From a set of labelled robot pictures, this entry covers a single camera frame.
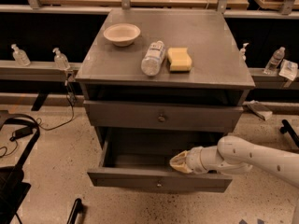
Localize black cable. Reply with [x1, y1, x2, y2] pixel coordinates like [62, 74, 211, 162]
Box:
[36, 81, 77, 133]

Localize clear pump bottle right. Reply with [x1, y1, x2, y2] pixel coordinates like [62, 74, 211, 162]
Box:
[239, 43, 249, 61]

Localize upright clear water bottle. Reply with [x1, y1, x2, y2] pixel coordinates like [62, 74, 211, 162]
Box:
[263, 47, 285, 74]

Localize black power adapter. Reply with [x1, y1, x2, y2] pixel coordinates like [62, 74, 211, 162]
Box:
[10, 127, 33, 141]

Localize clear pump bottle far left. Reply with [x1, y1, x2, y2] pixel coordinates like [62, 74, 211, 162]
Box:
[11, 44, 31, 66]

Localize black chair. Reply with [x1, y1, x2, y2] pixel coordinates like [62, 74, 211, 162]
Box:
[0, 110, 40, 224]

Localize grey drawer cabinet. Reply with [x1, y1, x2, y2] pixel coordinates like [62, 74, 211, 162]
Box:
[76, 9, 255, 139]

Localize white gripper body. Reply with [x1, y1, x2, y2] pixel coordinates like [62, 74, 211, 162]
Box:
[186, 147, 207, 175]

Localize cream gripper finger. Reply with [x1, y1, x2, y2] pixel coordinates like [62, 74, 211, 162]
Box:
[170, 150, 188, 166]
[171, 164, 192, 174]

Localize grey top drawer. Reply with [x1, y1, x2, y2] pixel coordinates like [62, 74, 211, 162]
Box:
[83, 101, 243, 133]

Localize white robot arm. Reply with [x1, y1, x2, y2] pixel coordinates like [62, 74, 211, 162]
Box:
[169, 135, 299, 188]

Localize black caster base right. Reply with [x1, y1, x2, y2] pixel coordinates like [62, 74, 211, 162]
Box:
[279, 119, 299, 147]

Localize black bar on floor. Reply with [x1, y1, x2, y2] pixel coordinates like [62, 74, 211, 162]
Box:
[66, 198, 83, 224]

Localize clear plastic water bottle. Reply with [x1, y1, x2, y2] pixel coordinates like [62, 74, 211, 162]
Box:
[141, 41, 165, 77]

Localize yellow sponge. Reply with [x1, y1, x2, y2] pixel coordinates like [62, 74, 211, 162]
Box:
[167, 48, 192, 72]

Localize clear plastic packet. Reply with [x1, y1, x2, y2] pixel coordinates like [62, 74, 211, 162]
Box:
[278, 60, 298, 81]

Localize grey drawer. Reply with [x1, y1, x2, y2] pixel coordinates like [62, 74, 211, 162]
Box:
[88, 130, 232, 193]
[83, 101, 243, 133]

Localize white paper bowl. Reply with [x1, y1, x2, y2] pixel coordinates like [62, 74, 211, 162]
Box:
[104, 23, 141, 47]

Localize clear pump bottle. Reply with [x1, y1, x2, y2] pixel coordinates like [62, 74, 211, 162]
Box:
[11, 44, 31, 66]
[52, 48, 70, 71]
[239, 43, 249, 61]

